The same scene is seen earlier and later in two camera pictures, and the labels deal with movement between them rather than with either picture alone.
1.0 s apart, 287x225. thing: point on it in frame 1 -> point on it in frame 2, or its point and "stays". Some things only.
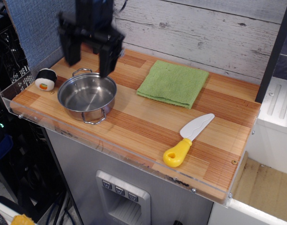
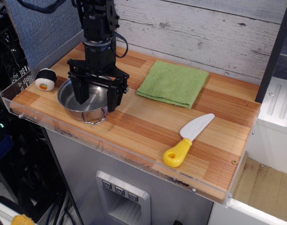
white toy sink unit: x=263 y=192 stays
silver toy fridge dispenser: x=123 y=203 stays
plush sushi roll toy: x=46 y=79 stays
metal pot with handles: x=87 y=95 stays
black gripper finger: x=71 y=43 -> x=81 y=87
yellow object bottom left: x=22 y=220 stays
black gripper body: x=93 y=19 -> x=100 y=66
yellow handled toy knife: x=174 y=157 stays
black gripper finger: x=109 y=54 -> x=114 y=94
